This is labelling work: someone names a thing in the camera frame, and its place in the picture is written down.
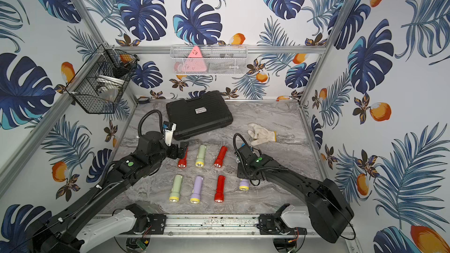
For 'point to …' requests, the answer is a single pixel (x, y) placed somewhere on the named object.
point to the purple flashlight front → (195, 196)
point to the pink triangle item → (194, 62)
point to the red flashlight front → (219, 196)
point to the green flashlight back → (200, 161)
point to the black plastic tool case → (200, 113)
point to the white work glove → (261, 134)
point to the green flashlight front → (174, 194)
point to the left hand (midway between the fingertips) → (179, 137)
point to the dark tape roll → (143, 100)
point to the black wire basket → (97, 86)
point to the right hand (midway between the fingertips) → (242, 172)
